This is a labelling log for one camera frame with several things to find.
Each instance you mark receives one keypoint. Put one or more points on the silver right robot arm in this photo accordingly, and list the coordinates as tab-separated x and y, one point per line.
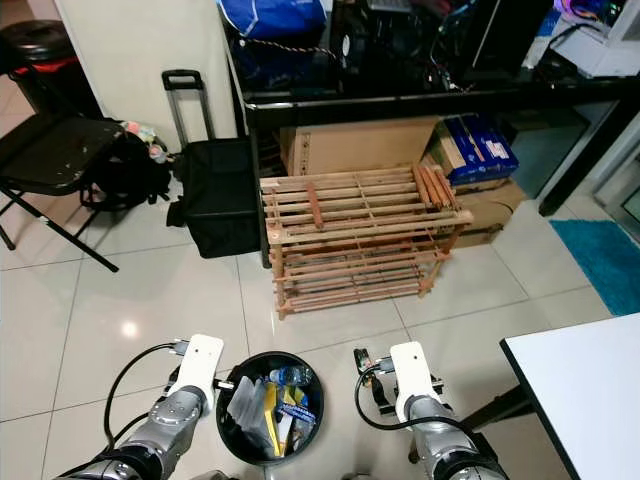
450	445

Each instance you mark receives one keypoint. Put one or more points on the round black rubbish bin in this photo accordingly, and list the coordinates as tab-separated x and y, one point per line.
245	368

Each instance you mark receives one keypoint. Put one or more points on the black bin with red liner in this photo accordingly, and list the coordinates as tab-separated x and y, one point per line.
40	55

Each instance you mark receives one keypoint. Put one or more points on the grey plastic bag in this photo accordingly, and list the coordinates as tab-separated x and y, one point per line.
245	405

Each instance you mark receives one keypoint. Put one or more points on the yellow wrapper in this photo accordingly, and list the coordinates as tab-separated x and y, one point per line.
272	420

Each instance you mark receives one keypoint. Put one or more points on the clear plastic bottle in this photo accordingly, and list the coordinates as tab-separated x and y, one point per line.
290	376

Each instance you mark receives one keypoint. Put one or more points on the blue snack packet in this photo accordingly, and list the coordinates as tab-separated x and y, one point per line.
298	410

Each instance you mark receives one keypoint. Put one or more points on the wooden slatted shoe rack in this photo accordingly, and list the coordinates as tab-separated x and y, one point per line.
360	215

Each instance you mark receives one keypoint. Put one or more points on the black trolley bag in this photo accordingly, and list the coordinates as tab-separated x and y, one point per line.
215	195

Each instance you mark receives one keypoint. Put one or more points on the loose wooden stick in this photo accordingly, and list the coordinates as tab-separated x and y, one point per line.
315	205
422	186
433	185
445	184

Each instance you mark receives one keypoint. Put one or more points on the white table with black legs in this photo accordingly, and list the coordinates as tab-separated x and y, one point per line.
585	400

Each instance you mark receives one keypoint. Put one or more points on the small brown cardboard box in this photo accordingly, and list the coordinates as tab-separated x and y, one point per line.
495	210

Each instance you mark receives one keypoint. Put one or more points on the black backpack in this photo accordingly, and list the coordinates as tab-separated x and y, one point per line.
125	180

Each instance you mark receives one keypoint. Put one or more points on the large brown cardboard box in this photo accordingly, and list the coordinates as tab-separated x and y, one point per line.
350	145

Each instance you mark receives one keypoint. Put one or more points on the blue floor mat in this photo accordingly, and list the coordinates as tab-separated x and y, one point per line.
600	260

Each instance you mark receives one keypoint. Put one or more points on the blue printed carton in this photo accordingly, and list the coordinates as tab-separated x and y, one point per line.
480	150

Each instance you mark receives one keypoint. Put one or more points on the pastel plush charm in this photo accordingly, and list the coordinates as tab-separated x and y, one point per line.
145	135

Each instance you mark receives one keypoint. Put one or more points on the black folding chair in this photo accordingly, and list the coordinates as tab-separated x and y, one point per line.
55	155

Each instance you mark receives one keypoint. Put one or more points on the black desk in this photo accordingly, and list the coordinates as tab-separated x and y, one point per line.
400	100

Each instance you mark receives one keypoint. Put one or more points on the black computer case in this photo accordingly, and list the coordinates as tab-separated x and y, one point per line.
420	40

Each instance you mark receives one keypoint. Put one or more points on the blue bag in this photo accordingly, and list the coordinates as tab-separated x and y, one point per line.
270	15

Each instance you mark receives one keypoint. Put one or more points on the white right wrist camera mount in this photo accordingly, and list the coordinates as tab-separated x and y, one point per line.
412	380

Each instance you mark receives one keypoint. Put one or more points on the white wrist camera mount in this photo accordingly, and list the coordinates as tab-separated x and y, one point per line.
198	365
412	380

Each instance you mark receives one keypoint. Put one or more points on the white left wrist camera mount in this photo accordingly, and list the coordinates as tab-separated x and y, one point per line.
198	365

